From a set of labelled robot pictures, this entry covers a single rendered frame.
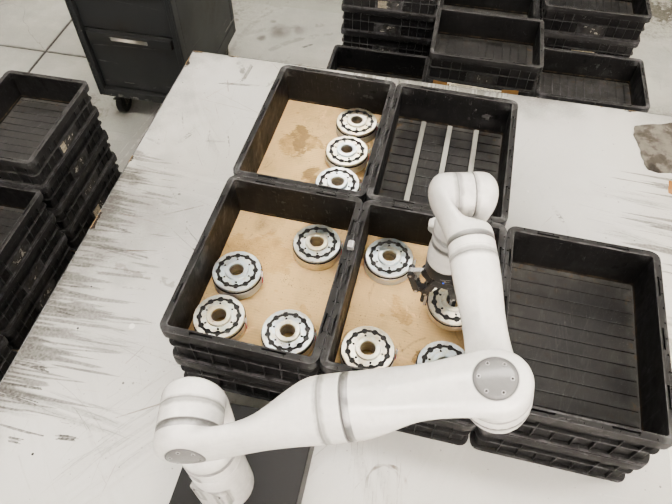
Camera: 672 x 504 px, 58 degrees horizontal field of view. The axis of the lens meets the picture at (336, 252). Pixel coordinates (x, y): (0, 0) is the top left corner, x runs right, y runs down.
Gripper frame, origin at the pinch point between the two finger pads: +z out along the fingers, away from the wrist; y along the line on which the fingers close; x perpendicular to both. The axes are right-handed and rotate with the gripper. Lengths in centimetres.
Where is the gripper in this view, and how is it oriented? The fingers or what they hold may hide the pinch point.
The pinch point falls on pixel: (438, 299)
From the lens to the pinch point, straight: 121.1
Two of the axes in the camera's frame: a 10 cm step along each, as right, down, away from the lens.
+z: 0.1, 5.9, 8.1
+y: 9.7, 1.8, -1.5
